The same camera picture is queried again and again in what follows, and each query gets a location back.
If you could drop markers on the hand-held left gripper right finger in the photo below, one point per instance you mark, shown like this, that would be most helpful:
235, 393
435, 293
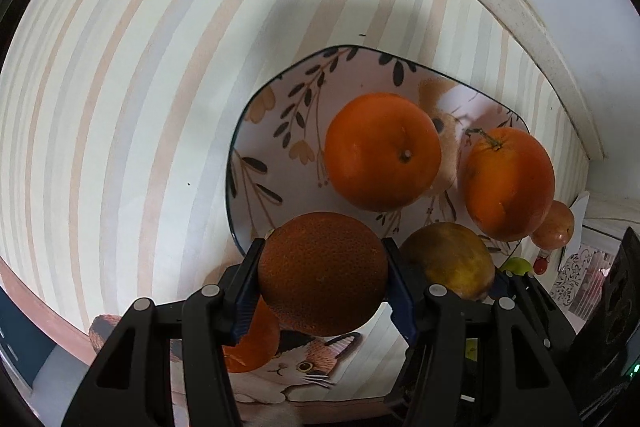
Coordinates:
402, 302

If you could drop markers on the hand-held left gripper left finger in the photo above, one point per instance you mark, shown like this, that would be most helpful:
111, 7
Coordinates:
246, 307

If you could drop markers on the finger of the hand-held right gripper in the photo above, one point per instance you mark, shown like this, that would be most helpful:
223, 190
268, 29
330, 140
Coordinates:
539, 302

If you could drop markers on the red cherry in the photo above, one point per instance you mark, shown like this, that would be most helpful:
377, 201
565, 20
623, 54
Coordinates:
541, 264

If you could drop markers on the green apple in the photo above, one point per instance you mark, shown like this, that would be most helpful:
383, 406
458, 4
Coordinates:
515, 266

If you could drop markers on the red yellow apple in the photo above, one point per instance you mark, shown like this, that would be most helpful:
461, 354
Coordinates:
450, 262

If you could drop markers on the large rough-skinned orange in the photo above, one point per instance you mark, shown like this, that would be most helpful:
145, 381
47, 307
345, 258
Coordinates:
322, 272

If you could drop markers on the floral print ceramic plate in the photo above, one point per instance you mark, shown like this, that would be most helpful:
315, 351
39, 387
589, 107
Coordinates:
280, 187

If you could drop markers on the small orange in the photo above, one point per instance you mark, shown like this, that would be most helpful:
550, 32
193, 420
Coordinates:
261, 342

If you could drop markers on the orange with stem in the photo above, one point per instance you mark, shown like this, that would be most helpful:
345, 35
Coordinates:
505, 192

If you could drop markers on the smooth orange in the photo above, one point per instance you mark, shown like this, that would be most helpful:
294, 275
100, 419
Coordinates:
380, 152

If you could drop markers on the striped cat print mat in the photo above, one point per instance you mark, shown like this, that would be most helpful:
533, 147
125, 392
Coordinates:
125, 132

